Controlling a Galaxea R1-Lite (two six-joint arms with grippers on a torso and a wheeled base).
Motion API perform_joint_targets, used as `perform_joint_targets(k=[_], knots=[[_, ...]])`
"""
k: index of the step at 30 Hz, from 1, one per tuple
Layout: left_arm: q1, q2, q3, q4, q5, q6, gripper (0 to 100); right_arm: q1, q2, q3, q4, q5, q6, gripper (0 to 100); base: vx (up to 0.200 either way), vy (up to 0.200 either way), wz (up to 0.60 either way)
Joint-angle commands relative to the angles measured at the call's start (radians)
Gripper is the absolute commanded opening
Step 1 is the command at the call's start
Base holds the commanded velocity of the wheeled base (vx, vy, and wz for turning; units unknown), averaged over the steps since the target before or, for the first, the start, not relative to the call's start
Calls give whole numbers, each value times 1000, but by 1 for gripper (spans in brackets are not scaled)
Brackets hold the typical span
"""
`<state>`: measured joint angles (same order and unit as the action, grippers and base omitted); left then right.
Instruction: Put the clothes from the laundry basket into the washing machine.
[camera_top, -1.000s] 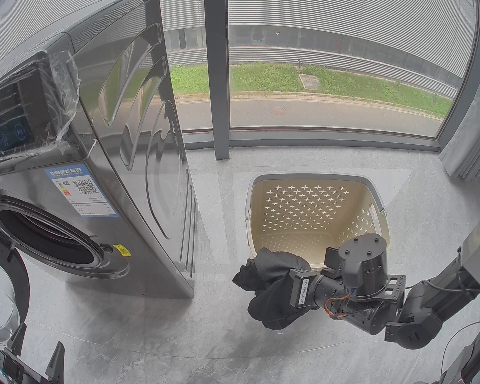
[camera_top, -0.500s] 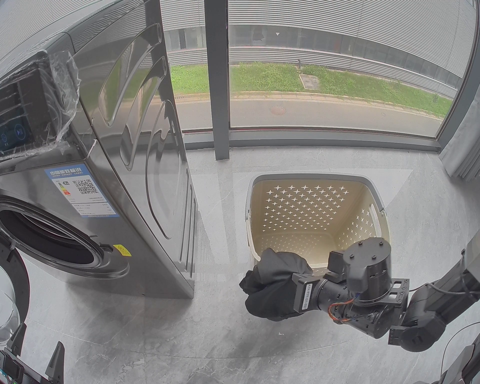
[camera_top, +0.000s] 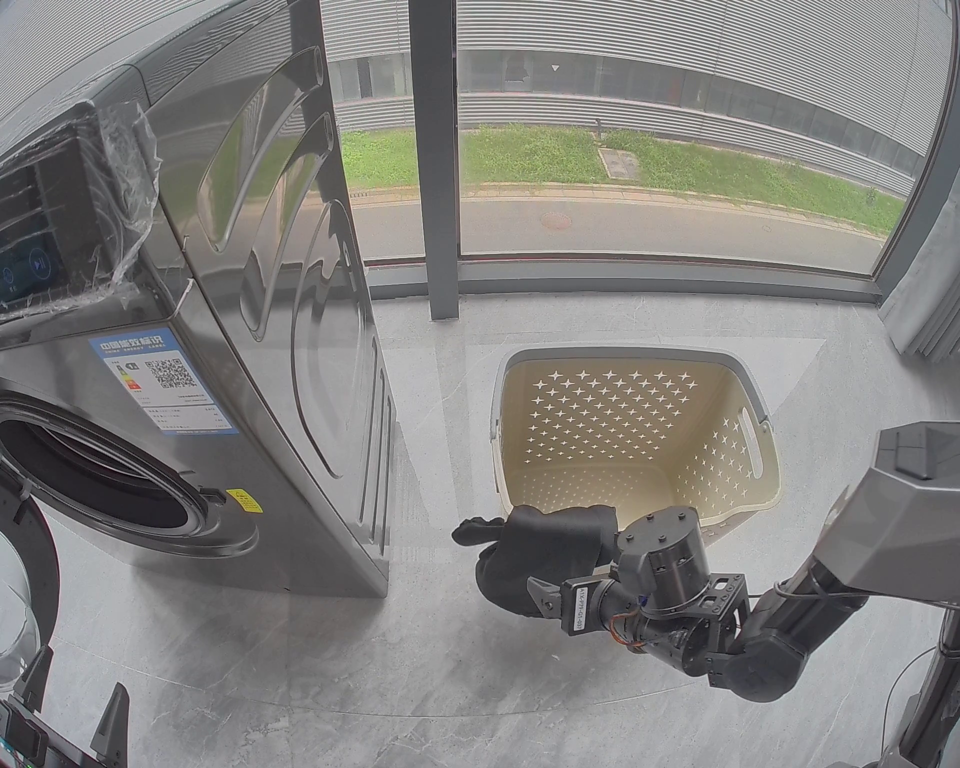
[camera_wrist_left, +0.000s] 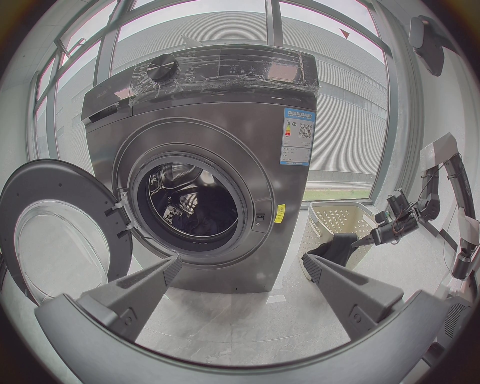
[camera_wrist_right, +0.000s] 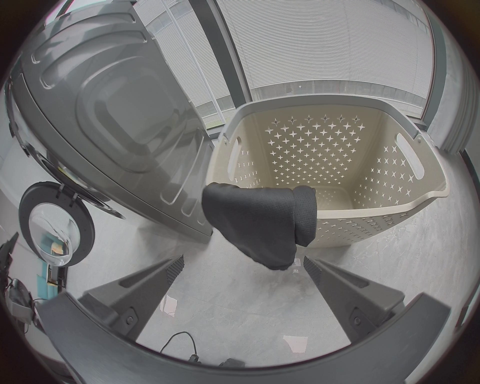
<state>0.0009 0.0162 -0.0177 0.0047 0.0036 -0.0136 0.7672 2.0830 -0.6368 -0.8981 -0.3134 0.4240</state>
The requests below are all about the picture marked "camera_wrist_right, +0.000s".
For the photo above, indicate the grey washing machine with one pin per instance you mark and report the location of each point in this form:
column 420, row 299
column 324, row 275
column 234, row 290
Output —
column 112, row 97

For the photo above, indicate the black power adapter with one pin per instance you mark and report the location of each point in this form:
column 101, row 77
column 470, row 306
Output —
column 232, row 363

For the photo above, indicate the black garment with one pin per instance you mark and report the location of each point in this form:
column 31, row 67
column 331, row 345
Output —
column 255, row 221

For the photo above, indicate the pink paper scrap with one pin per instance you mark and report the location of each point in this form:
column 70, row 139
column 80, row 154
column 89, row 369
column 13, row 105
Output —
column 168, row 305
column 296, row 344

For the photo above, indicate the washing machine door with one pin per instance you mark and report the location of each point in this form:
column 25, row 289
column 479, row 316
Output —
column 56, row 225

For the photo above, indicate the window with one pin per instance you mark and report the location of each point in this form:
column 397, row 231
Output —
column 318, row 45

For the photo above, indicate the cream laundry basket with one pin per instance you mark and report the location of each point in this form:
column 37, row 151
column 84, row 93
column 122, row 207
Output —
column 378, row 187

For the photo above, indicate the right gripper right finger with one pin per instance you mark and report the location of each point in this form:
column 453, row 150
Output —
column 347, row 292

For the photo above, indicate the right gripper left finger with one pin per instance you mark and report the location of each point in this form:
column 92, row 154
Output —
column 140, row 290

